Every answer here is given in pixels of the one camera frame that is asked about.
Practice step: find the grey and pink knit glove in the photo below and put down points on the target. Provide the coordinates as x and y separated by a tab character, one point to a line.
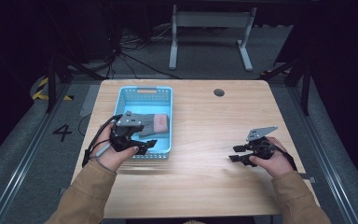
157	123

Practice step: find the light blue plastic basket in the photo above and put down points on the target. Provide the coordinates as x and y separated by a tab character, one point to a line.
146	102

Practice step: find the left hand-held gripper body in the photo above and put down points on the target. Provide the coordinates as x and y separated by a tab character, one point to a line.
127	127

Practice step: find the black metal stand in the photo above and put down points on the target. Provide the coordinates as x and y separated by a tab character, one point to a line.
304	81
52	81

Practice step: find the person's left hand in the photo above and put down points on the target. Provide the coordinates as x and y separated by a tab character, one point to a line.
112	157

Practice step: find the person's right hand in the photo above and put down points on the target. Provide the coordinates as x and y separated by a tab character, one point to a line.
276	161

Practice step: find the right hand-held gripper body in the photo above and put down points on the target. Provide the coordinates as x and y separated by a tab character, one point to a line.
261	144

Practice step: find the yellow and black floor tape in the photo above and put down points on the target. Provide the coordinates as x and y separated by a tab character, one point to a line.
40	90

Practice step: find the white metal stand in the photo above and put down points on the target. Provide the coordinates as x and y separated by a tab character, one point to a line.
211	20

